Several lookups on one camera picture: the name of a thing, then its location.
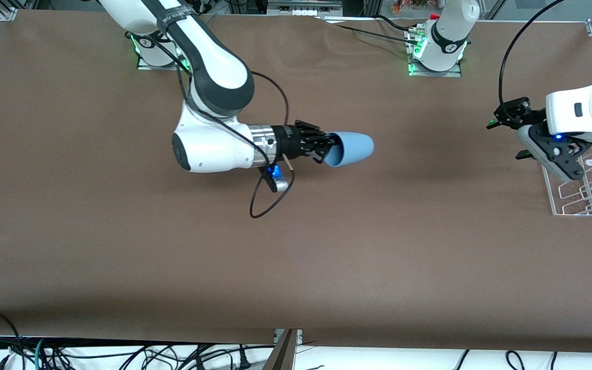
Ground light blue plastic cup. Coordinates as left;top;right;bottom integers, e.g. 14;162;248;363
324;132;375;168

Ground silver power strip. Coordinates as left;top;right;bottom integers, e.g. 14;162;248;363
267;0;343;16

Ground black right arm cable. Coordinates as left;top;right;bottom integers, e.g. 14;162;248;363
137;31;297;219

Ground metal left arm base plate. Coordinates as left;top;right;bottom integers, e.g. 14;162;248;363
408;28;463;78

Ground white wire dish rack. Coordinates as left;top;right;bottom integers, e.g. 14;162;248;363
542;141;592;216

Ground black cable on table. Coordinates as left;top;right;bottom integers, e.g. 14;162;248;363
322;14;422;46

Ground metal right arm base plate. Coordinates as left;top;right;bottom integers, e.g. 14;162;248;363
137;31;191;71

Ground thin black floor cables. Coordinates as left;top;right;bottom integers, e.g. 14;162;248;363
49;343;235;370

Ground teal floor cable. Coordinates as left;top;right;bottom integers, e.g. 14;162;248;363
33;338;51;370

